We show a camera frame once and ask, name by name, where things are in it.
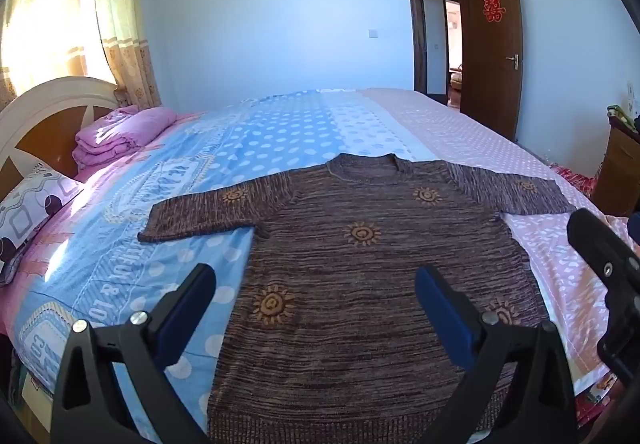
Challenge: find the folded pink blanket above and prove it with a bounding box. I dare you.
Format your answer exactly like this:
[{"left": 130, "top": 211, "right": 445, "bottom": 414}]
[{"left": 72, "top": 105, "right": 177, "bottom": 170}]

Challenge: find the red double happiness decal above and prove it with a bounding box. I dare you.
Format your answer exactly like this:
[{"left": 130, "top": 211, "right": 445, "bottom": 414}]
[{"left": 482, "top": 0, "right": 506, "bottom": 23}]

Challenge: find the green item on dresser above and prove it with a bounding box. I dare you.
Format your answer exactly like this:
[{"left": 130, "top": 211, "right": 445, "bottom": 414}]
[{"left": 606, "top": 104, "right": 634, "bottom": 128}]

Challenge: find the red checkered bundle on floor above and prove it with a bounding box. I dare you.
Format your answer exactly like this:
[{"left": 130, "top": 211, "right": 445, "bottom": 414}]
[{"left": 550, "top": 164, "right": 598, "bottom": 198}]

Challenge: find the brown knitted sun-pattern sweater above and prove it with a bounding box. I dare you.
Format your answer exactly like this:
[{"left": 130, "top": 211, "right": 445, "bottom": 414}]
[{"left": 139, "top": 154, "right": 573, "bottom": 443}]

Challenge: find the cream wooden headboard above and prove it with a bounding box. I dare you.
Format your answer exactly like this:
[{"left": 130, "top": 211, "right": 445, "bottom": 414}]
[{"left": 0, "top": 76, "right": 118, "bottom": 197}]

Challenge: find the blue pink patterned bed sheet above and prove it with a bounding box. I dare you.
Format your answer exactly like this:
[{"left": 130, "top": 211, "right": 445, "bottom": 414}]
[{"left": 1, "top": 89, "right": 639, "bottom": 443}]

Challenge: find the white patterned pillow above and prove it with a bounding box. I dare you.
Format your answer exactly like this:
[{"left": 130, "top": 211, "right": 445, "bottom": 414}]
[{"left": 0, "top": 163, "right": 84, "bottom": 287}]

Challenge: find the brown wooden dresser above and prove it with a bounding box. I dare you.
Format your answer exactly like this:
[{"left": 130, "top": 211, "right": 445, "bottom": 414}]
[{"left": 591, "top": 117, "right": 640, "bottom": 217}]

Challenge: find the brown wooden door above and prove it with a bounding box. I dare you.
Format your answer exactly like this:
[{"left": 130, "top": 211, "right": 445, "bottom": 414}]
[{"left": 460, "top": 0, "right": 523, "bottom": 141}]

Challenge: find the silver door handle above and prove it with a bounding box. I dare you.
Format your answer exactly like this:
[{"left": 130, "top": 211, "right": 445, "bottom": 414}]
[{"left": 506, "top": 54, "right": 521, "bottom": 71}]

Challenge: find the yellow patterned curtain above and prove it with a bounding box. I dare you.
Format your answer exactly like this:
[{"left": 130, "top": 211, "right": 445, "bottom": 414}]
[{"left": 1, "top": 0, "right": 160, "bottom": 108}]

